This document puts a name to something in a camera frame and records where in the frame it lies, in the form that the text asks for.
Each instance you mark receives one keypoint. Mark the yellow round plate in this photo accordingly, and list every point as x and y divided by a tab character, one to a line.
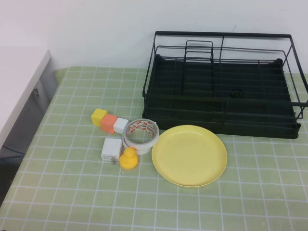
187	156

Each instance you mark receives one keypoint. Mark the white tape roll red print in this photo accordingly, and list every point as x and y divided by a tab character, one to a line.
154	140

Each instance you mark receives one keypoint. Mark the white cube block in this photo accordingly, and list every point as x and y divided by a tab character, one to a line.
120	125

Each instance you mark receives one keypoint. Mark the plain white tape roll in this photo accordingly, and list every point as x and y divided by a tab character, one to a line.
143	151

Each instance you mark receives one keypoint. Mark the orange cube block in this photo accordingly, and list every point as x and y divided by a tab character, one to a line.
108	122

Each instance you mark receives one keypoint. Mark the yellow rubber duck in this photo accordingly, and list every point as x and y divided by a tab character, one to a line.
128	161

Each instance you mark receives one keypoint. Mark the white plug charger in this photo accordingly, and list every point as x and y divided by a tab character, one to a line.
110	149

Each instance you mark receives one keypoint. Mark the yellow cube block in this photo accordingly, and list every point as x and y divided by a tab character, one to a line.
98	116

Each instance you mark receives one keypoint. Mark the black plastic drip tray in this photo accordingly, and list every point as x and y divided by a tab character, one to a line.
252	130

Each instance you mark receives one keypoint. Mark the green checkered tablecloth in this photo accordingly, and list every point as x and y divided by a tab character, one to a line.
72	192

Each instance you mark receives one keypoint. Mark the small metal cabinet latch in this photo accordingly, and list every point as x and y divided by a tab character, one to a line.
36	92

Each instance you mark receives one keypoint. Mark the white cabinet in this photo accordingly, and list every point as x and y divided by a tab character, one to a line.
19	84

